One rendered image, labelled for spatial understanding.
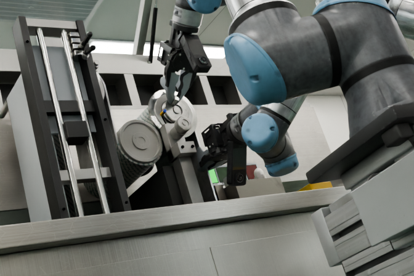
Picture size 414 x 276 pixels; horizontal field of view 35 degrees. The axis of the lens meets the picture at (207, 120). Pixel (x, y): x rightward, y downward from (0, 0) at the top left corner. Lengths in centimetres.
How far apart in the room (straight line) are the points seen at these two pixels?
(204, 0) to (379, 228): 88
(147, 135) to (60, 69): 30
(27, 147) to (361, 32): 100
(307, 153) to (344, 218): 146
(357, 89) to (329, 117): 543
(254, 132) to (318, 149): 119
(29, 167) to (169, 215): 57
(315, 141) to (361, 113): 158
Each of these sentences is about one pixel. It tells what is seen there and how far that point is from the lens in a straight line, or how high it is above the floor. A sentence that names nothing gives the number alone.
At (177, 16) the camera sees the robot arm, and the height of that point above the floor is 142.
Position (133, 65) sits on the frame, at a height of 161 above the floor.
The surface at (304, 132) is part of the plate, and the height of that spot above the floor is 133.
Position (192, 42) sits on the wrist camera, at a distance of 166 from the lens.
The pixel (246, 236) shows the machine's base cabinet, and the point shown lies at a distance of 138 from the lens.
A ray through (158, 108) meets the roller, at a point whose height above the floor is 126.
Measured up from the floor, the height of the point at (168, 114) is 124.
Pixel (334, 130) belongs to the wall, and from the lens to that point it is 636.
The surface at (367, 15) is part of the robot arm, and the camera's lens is 101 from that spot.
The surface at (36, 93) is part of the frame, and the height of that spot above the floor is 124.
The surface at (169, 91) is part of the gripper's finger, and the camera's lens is 170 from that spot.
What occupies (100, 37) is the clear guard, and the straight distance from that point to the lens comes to 222.
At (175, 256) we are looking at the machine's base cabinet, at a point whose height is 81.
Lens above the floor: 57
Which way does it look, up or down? 21 degrees up
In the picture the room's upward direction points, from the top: 18 degrees counter-clockwise
